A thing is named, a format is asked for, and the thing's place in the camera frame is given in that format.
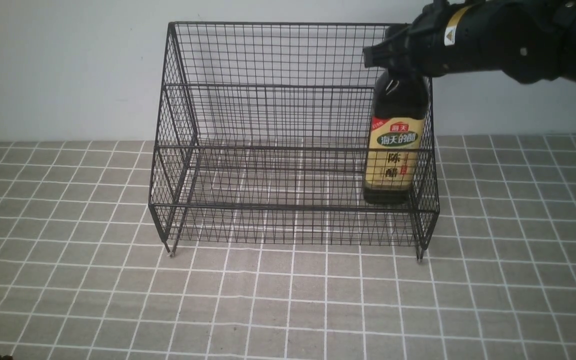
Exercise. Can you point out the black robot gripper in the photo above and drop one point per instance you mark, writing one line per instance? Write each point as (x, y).
(517, 37)

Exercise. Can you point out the dark vinegar bottle yellow label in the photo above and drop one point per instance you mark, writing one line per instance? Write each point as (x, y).
(399, 108)

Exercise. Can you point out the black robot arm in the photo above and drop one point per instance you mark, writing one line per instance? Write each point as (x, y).
(565, 18)

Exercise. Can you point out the black wire mesh rack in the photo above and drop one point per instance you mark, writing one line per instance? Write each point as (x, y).
(262, 138)

